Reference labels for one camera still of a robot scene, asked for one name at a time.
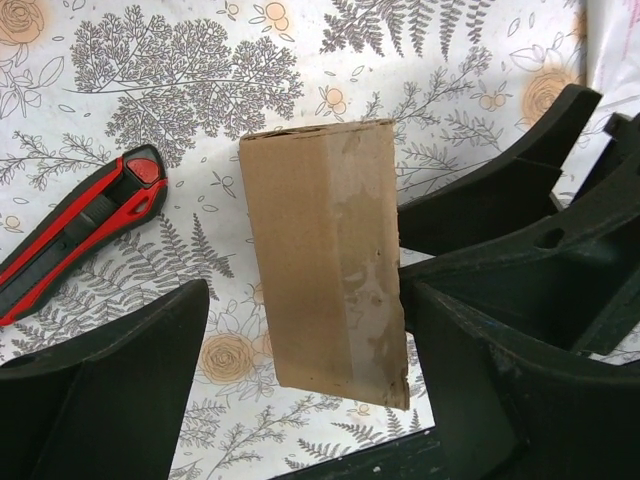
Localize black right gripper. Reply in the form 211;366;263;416
398;84;639;255

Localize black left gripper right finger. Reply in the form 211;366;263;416
412;283;639;479

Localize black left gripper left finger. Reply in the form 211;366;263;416
1;280;208;479

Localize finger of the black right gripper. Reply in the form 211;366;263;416
400;153;639;355

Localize small cardboard box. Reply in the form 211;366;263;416
239;119;410;410

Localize red black utility knife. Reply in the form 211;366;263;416
1;144;168;326

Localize floral table mat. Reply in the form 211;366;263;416
0;0;640;480

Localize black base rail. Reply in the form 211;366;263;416
277;428;450;480

